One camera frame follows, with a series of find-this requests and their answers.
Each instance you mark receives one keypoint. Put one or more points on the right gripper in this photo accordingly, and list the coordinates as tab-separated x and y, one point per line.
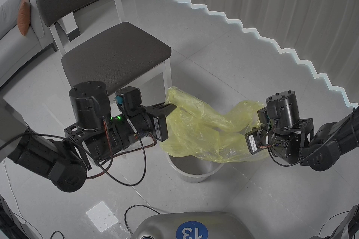
256	141

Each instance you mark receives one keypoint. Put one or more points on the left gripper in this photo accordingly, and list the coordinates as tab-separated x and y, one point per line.
155	123

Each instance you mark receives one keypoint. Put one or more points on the yellow plastic bag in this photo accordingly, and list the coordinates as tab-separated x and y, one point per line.
196	117

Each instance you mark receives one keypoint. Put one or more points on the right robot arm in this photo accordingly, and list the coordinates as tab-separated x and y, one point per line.
325	148

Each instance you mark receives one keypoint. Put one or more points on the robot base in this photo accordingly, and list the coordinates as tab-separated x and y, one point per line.
193	225

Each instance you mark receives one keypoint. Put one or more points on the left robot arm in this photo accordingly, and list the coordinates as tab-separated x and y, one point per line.
59	167

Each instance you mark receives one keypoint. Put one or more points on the white trash bin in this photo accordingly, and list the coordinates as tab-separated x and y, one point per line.
196	172

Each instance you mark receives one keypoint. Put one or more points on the dark grey white-framed chair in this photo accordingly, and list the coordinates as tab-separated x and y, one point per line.
117	50

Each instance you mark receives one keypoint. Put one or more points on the pale grey sofa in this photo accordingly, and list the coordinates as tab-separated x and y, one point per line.
16	53

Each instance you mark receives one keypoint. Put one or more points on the pale grey cushion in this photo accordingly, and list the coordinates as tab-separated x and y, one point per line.
36	16

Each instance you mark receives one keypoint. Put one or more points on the orange cushion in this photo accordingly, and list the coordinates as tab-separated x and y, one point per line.
23	16

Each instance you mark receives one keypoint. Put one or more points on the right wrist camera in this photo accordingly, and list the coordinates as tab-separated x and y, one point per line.
263	116

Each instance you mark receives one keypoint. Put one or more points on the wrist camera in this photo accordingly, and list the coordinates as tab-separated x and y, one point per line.
263	116
131	97

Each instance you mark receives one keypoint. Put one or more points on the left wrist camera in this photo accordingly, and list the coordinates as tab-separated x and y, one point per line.
131	97

